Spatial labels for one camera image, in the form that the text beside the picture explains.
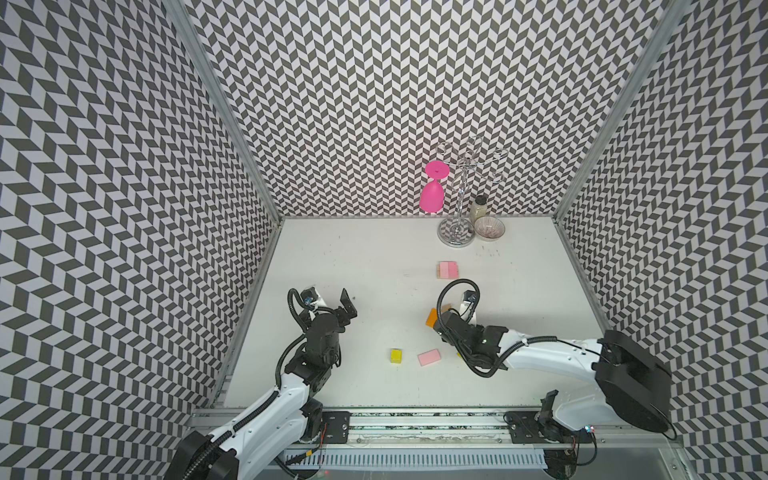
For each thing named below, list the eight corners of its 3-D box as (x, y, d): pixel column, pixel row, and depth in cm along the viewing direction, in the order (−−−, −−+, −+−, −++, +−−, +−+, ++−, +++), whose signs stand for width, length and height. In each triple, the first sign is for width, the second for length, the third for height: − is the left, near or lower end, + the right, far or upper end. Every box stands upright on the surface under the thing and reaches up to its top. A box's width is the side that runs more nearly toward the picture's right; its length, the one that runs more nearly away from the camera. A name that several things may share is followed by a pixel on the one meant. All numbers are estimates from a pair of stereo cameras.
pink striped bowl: (475, 242, 112) (478, 233, 108) (472, 225, 118) (474, 216, 114) (503, 242, 112) (507, 233, 108) (498, 225, 118) (502, 216, 114)
